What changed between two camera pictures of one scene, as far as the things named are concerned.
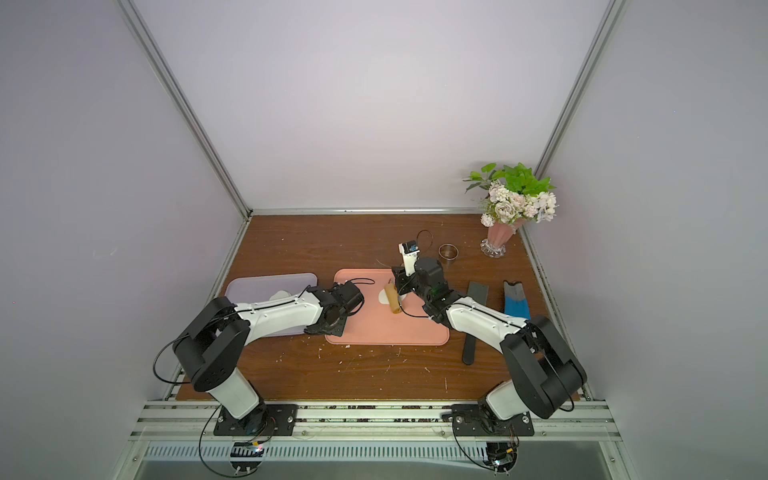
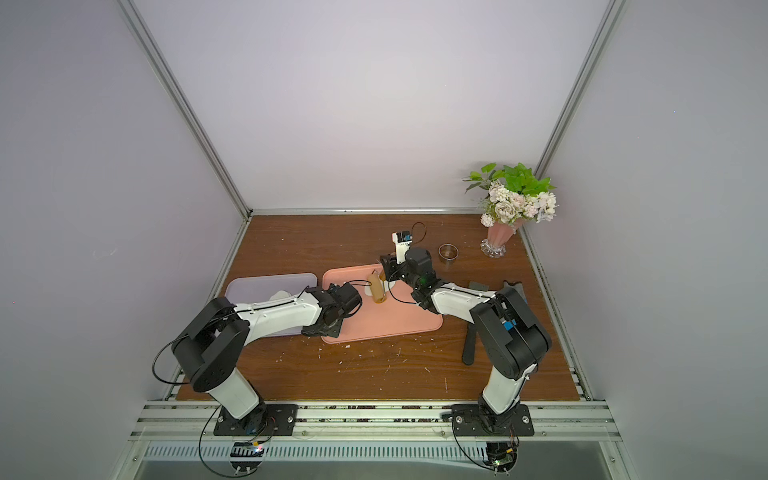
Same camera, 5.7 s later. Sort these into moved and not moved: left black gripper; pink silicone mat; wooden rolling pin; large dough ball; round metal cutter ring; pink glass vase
Moved: wooden rolling pin; pink silicone mat
Not moved: pink glass vase; round metal cutter ring; left black gripper; large dough ball
